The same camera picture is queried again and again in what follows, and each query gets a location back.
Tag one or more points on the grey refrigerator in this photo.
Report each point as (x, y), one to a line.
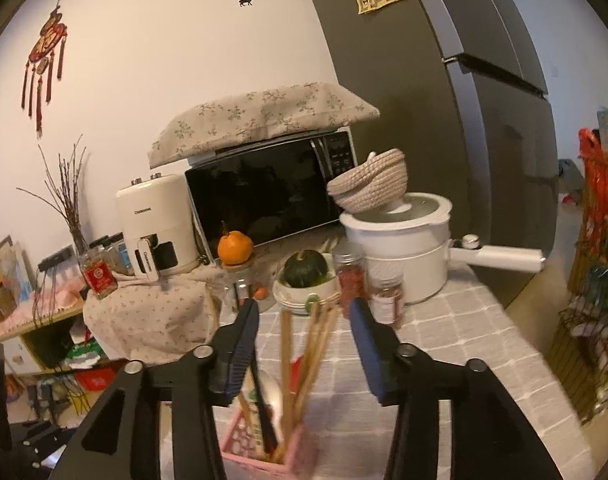
(434, 110)

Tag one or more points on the brown slatted board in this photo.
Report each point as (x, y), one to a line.
(574, 360)

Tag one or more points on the red label jar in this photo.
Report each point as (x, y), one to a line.
(99, 277)

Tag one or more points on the dried branches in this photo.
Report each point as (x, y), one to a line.
(66, 195)

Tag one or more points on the floral cloth cover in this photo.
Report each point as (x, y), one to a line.
(149, 315)

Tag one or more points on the clear containers with black lids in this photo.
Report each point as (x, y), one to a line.
(111, 255)

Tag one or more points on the small green fruit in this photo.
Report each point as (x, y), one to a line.
(311, 305)

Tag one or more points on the white air fryer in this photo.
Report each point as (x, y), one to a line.
(154, 215)

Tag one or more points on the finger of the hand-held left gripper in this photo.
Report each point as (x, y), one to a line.
(36, 442)

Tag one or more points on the red plastic bag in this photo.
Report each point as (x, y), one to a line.
(599, 185)

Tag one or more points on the bundle of bamboo chopsticks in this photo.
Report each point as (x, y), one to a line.
(286, 360)

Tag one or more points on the white electric pot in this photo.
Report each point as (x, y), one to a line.
(409, 255)

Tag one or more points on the glass jar with wooden lid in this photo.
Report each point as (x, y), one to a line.
(239, 285)

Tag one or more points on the black power strip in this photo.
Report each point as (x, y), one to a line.
(54, 260)

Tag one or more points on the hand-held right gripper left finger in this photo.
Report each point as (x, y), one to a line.
(239, 355)

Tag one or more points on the wooden shelf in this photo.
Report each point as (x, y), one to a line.
(39, 340)

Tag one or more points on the green squash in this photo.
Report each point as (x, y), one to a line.
(304, 270)

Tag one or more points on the white bowl with green knob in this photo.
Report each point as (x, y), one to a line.
(291, 297)

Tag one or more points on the black chopstick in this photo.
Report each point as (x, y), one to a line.
(264, 410)

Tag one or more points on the red plastic spoon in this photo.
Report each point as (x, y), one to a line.
(296, 377)

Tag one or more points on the large orange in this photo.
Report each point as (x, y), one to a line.
(235, 250)

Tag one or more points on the pink cloth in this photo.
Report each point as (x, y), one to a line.
(49, 307)

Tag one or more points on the white plastic spoon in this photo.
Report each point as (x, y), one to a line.
(271, 390)

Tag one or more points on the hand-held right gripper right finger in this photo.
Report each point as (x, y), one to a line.
(369, 355)

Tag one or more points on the pink perforated utensil holder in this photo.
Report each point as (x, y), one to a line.
(294, 455)

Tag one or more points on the black microwave oven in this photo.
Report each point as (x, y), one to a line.
(264, 195)

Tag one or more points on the red knot wall ornament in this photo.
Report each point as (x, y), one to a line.
(46, 45)

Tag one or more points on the tall spice jar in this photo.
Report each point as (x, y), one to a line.
(351, 275)

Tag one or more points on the labelled spice jar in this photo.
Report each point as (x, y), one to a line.
(388, 305)

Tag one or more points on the small orange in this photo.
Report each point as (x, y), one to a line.
(260, 291)

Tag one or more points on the floral cushion cover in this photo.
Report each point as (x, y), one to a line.
(264, 115)

